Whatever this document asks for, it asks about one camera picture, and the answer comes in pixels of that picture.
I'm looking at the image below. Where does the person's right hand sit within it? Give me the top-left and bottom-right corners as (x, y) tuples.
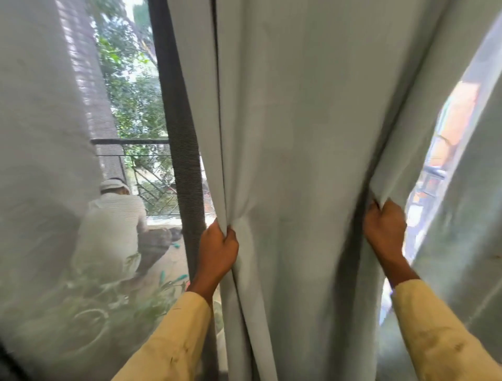
(362, 198), (408, 275)

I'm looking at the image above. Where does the person's left hand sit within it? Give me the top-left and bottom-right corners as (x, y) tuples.
(192, 219), (240, 293)

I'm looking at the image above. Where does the light grey curtain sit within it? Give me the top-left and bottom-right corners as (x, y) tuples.
(166, 0), (502, 381)
(376, 23), (502, 381)

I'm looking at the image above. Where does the person's right forearm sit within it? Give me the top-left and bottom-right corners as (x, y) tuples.
(382, 255), (502, 381)

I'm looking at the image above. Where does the person's left forearm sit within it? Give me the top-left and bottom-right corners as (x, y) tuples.
(111, 276), (214, 381)

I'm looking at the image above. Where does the green plant in dark pot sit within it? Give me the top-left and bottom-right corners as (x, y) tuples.
(129, 271), (189, 327)

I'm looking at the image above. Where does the orange brick building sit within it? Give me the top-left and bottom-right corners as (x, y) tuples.
(415, 80), (484, 205)

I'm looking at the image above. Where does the leafy plant in white pot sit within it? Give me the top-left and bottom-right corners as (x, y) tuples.
(70, 271), (118, 356)

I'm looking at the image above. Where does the black metal balcony railing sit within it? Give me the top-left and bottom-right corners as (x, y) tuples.
(90, 137), (185, 217)

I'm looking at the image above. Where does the dark textured window post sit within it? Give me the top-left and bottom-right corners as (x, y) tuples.
(148, 0), (220, 381)

